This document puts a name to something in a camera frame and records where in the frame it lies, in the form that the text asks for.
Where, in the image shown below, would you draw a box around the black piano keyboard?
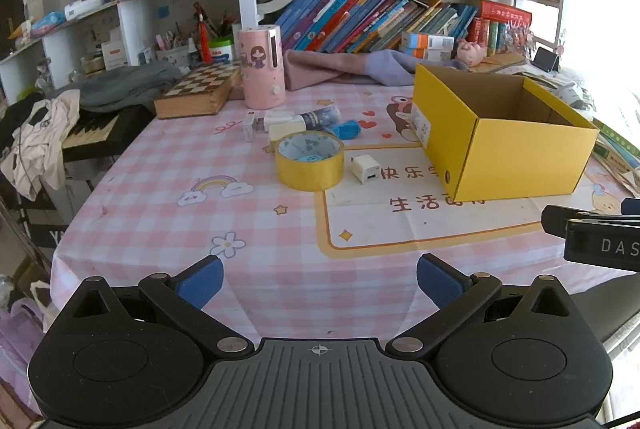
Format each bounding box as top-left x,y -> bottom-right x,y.
60,106 -> 156,162

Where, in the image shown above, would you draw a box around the wooden chessboard box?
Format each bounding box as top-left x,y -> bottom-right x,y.
153,63 -> 244,120

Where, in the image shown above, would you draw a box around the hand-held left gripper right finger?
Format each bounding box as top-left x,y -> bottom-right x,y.
385,253 -> 577,358

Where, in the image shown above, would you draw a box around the pink cloth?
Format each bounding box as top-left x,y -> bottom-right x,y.
282,50 -> 386,90

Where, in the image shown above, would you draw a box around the white charger cube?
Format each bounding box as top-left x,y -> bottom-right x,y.
351,154 -> 382,184

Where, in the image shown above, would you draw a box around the plastic bag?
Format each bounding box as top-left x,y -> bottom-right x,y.
0,296 -> 56,410

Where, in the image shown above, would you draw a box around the thick red book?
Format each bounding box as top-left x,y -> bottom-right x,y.
470,0 -> 533,27

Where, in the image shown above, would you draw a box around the white rounded block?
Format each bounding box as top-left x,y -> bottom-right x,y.
265,110 -> 307,143

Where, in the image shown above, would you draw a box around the beige garment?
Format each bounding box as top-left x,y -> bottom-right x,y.
0,89 -> 81,202

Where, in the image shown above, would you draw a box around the black phone stand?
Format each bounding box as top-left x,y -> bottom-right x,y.
531,46 -> 562,73

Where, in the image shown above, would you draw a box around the red standing books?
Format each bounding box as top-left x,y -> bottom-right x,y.
467,16 -> 506,57

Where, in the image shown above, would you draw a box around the green lidded jar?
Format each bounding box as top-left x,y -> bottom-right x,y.
207,36 -> 236,62

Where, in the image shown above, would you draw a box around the pile of papers and booklets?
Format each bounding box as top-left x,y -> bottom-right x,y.
487,54 -> 640,200

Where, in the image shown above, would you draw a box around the long row of leaning books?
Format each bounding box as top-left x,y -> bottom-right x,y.
272,0 -> 481,54

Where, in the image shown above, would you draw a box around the yellow tape roll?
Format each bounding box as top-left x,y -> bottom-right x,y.
275,131 -> 346,192

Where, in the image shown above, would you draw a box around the grey cloth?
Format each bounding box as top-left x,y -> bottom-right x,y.
47,60 -> 183,114

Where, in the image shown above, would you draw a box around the colourful decoration bundle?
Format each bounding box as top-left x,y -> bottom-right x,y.
500,21 -> 536,54

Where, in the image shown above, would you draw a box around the pink pig toy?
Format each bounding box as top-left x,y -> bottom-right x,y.
456,40 -> 488,68

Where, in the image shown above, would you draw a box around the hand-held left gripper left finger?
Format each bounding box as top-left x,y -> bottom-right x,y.
64,254 -> 255,359

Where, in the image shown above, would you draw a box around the pink cylindrical container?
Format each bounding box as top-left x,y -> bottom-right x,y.
237,25 -> 287,110

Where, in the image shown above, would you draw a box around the orange and white carton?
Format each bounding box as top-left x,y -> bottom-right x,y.
400,48 -> 453,62
400,31 -> 455,51

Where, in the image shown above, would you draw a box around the clear glue bottle blue label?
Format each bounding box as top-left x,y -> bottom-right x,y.
300,105 -> 343,131

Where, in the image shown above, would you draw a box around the white pen cup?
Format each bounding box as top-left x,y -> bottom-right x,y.
155,31 -> 191,70

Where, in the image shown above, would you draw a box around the yellow cardboard box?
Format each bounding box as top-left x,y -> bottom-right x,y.
410,63 -> 600,201

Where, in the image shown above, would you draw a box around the pink checked tablecloth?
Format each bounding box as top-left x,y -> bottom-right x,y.
50,81 -> 640,360

